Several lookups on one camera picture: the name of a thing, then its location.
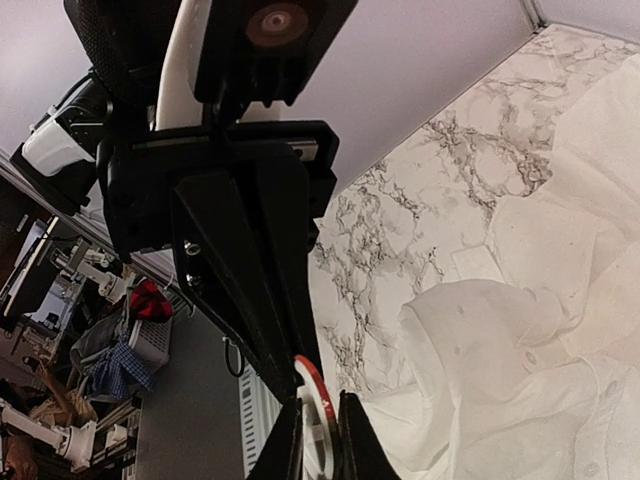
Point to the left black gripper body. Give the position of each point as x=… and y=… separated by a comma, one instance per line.
x=103, y=135

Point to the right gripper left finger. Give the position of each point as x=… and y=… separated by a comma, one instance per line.
x=282, y=455

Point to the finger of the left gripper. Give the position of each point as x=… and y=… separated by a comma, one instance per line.
x=243, y=229

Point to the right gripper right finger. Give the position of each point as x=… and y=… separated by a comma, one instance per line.
x=361, y=454

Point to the red round brooch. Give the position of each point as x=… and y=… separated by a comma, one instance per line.
x=320, y=427

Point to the white button shirt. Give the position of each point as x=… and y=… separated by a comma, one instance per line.
x=528, y=366

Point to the background clutter shelf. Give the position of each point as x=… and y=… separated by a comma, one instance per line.
x=113, y=370

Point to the aluminium front rail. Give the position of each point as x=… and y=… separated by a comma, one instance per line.
x=259, y=410

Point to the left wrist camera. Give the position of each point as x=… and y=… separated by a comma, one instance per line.
x=229, y=54

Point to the left aluminium corner post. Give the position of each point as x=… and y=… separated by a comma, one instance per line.
x=535, y=15

